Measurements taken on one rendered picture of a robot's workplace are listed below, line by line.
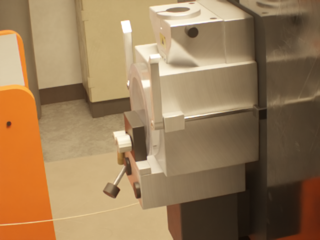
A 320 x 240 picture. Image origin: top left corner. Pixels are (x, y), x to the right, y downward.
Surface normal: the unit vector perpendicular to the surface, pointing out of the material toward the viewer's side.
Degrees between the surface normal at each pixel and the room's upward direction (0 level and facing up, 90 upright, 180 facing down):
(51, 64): 90
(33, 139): 90
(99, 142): 0
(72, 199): 0
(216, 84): 90
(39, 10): 90
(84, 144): 0
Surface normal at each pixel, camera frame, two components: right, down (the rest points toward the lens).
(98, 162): -0.06, -0.93
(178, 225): -0.97, 0.15
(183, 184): 0.24, 0.35
